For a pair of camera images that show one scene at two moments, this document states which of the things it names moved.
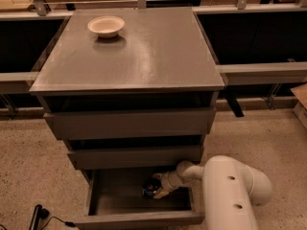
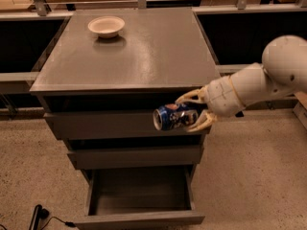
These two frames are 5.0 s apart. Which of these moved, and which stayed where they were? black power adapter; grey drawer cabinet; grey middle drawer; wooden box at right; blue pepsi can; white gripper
Moved: white gripper; blue pepsi can
Stayed: wooden box at right; black power adapter; grey middle drawer; grey drawer cabinet
